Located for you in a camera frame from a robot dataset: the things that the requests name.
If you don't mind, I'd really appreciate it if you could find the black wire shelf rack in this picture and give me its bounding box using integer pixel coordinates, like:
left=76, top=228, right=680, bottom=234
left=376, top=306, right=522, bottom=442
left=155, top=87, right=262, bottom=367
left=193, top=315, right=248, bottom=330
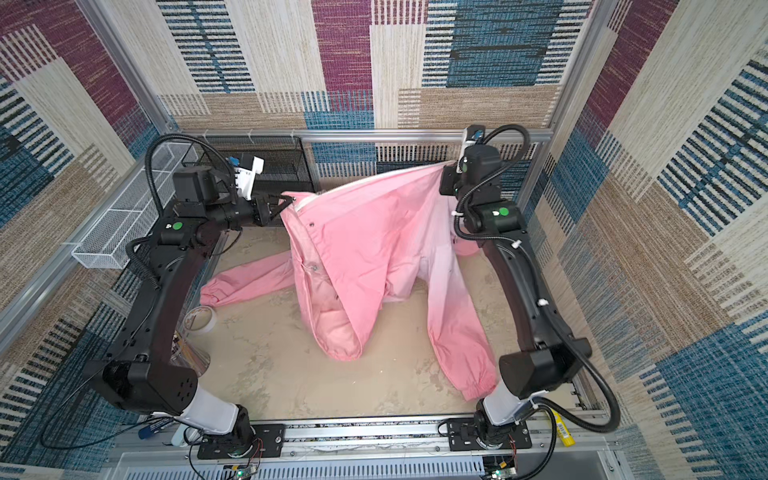
left=206, top=135, right=317, bottom=194

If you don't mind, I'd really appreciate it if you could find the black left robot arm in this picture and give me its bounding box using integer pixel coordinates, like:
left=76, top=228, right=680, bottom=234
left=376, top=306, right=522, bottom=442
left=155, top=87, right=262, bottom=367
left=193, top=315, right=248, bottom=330
left=83, top=133, right=293, bottom=458

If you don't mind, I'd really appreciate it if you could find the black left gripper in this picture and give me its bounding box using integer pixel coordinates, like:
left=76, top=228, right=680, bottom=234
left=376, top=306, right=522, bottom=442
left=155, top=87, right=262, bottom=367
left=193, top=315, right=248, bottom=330
left=207, top=193, right=291, bottom=236

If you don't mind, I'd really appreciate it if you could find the white wire mesh basket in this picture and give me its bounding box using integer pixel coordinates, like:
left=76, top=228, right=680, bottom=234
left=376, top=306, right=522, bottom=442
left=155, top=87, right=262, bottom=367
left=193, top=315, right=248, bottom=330
left=72, top=141, right=197, bottom=270

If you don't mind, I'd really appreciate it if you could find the blue marker pen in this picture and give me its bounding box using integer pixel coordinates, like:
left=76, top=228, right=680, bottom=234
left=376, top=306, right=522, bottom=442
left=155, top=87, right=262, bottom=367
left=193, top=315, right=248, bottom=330
left=138, top=418, right=173, bottom=440

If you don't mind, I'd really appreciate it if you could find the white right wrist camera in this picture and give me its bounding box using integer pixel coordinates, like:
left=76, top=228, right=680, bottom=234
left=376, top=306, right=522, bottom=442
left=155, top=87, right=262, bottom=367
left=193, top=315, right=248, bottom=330
left=458, top=124, right=485, bottom=160

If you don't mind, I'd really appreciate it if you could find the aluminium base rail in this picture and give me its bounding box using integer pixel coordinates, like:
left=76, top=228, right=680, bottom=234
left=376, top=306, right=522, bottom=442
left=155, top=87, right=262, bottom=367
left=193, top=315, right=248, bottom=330
left=107, top=409, right=619, bottom=480

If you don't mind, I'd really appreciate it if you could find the pink hooded zip jacket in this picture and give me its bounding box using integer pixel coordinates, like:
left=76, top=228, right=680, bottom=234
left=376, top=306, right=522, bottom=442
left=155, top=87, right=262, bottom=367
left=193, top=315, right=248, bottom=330
left=200, top=164, right=498, bottom=400

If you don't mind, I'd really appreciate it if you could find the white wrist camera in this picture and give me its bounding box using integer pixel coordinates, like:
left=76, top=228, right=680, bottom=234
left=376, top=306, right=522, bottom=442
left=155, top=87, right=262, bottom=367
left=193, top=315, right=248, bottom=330
left=458, top=124, right=485, bottom=160
left=229, top=153, right=265, bottom=200

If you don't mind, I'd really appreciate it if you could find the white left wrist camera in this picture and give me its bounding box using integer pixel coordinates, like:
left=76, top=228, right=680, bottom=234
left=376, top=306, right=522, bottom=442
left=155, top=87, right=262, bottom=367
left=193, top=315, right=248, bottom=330
left=229, top=153, right=265, bottom=200

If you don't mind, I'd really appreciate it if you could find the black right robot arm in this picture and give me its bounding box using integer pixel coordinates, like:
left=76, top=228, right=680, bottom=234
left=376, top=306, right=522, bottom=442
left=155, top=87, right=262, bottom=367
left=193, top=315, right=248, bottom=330
left=440, top=124, right=621, bottom=449

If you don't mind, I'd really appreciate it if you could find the yellow tube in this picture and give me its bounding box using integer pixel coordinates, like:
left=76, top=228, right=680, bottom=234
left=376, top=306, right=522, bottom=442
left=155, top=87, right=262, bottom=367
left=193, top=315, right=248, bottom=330
left=552, top=411, right=576, bottom=447

